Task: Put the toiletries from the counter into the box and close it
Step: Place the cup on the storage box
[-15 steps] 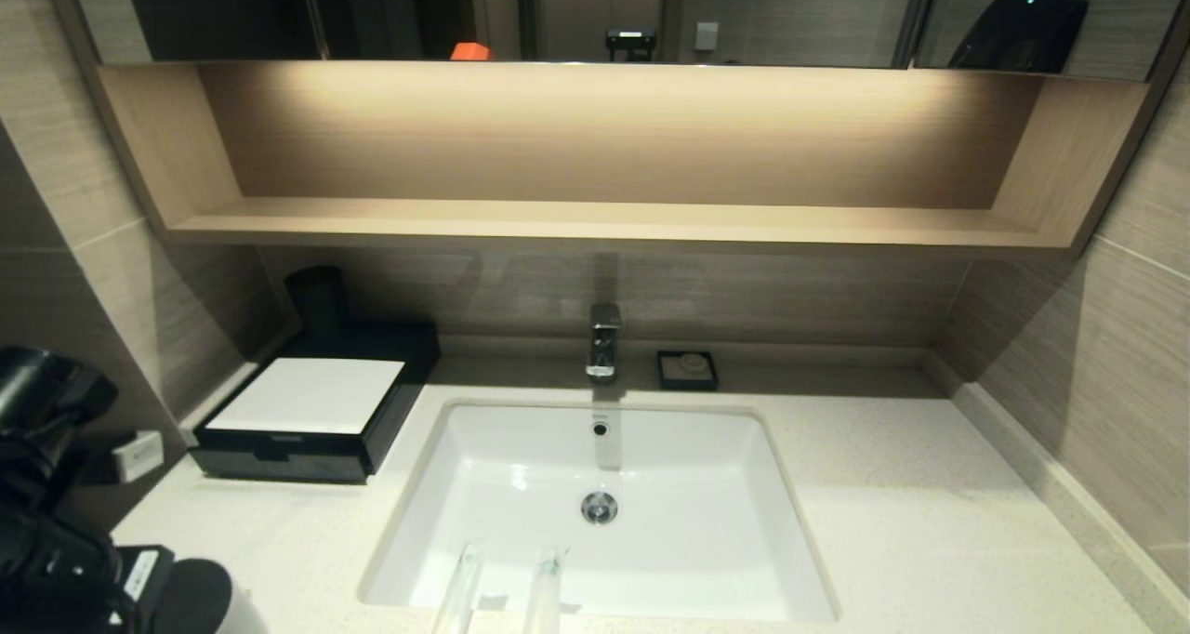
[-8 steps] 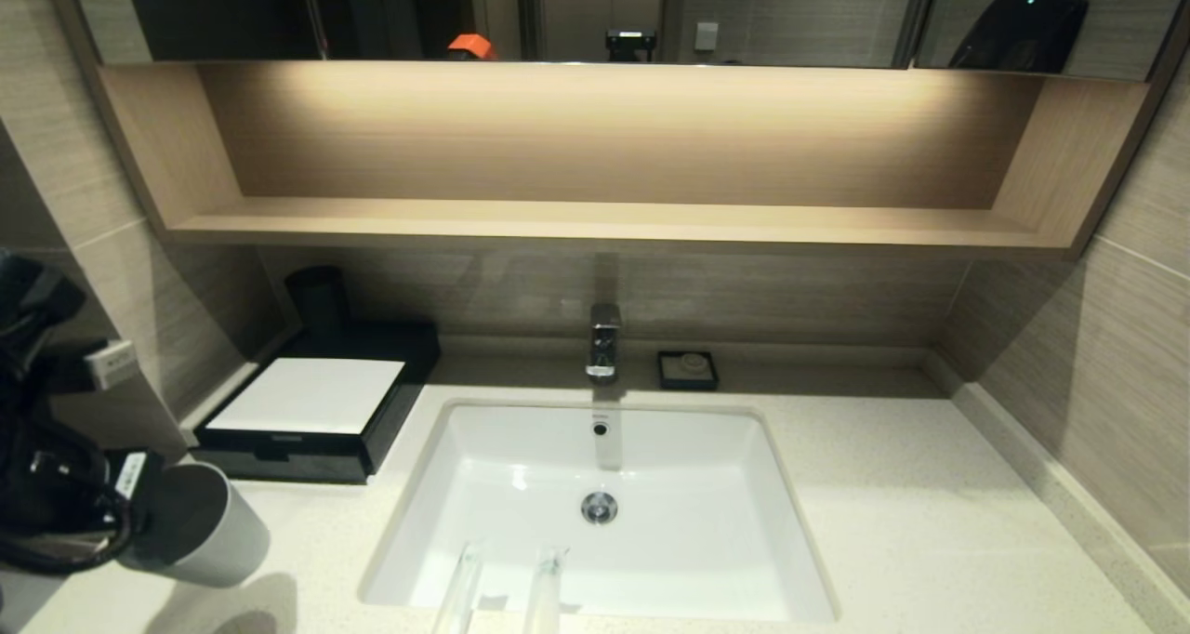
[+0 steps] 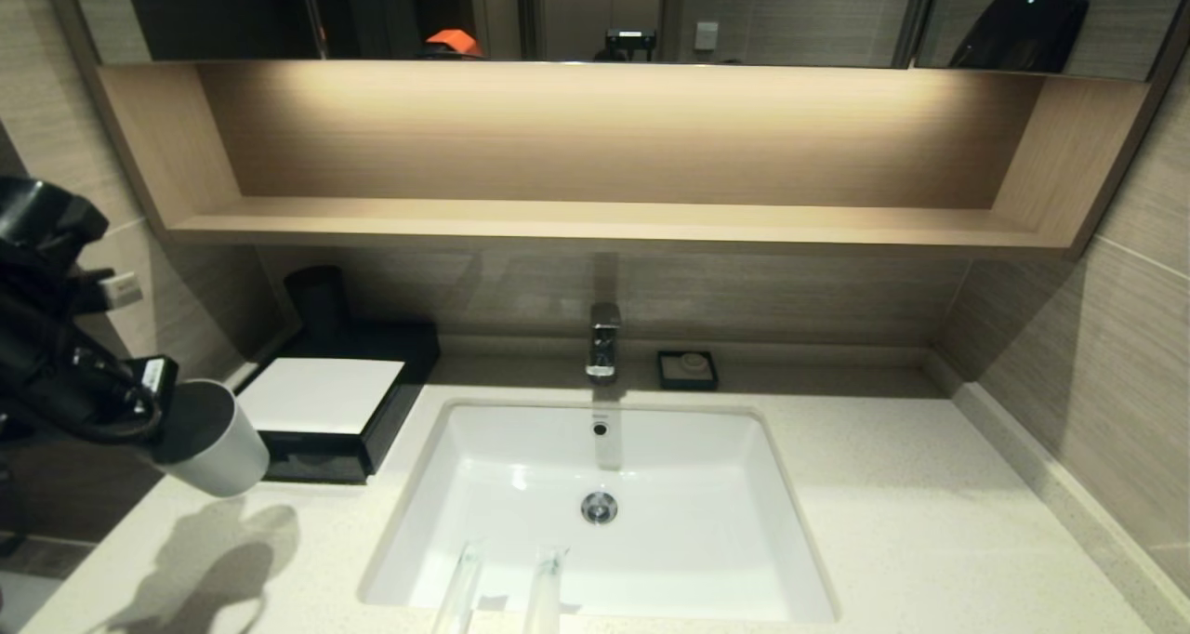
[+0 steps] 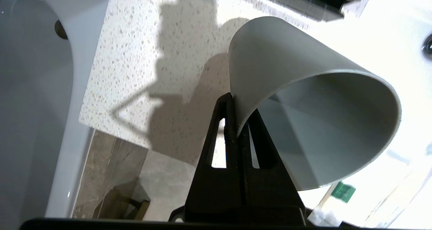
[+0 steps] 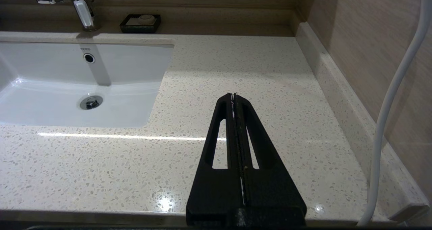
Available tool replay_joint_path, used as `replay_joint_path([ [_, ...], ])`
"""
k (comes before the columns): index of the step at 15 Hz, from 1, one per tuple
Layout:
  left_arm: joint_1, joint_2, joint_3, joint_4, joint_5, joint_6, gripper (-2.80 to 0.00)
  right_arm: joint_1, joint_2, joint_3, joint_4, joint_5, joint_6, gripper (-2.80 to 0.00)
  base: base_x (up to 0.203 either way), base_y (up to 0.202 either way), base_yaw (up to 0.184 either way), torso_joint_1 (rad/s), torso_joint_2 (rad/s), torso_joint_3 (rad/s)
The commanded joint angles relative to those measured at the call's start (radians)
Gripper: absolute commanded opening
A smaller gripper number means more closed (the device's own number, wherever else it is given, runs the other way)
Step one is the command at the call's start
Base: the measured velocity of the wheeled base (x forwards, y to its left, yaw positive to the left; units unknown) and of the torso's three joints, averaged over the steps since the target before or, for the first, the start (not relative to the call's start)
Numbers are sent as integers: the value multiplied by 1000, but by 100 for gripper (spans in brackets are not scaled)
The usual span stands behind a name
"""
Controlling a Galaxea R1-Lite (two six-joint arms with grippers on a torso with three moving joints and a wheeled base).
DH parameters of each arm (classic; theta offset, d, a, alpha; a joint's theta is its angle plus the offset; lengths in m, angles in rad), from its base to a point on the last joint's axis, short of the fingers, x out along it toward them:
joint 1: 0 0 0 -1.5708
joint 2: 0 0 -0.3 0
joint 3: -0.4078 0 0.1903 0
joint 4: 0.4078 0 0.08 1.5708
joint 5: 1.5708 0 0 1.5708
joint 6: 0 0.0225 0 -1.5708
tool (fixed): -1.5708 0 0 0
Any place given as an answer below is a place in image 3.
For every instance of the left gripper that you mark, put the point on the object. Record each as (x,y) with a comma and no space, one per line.
(149,381)

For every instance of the white cup with dark inside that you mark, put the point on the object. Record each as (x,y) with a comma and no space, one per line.
(223,453)

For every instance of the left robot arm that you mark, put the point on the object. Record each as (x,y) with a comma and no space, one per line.
(42,234)

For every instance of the white box lid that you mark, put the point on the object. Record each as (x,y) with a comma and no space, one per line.
(321,394)

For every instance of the black cup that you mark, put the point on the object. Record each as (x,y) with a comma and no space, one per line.
(318,304)

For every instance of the black tray with white towel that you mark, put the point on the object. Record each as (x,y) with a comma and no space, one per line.
(409,350)

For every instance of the clear glass tumbler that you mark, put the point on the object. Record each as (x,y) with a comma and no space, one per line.
(544,597)

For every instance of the chrome faucet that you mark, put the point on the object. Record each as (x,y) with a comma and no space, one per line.
(603,336)

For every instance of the chrome sink drain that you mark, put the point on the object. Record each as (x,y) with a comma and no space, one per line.
(600,508)

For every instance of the black soap dish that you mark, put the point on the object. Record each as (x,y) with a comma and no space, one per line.
(667,374)

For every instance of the round beige soap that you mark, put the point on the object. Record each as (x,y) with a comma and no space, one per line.
(694,364)

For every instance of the white sink basin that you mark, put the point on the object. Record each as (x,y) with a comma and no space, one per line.
(707,522)

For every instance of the mirror cabinet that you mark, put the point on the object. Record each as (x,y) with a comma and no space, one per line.
(790,11)

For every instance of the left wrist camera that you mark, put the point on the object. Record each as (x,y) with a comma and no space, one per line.
(121,290)

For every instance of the wooden wall shelf niche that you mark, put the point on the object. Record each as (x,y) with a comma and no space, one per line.
(604,220)

